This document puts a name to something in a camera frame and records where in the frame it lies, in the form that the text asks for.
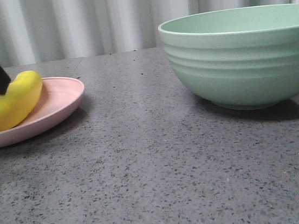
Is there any yellow banana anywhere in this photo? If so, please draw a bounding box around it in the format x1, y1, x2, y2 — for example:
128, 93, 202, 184
0, 70, 43, 132

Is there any pink plate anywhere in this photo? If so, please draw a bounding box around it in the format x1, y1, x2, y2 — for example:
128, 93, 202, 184
0, 76, 85, 148

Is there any green ribbed bowl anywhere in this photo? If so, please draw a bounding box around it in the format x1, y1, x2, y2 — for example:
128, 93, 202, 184
158, 3, 299, 110

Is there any white pleated curtain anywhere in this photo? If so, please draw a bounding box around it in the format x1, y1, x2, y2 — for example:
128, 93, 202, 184
0, 0, 299, 67

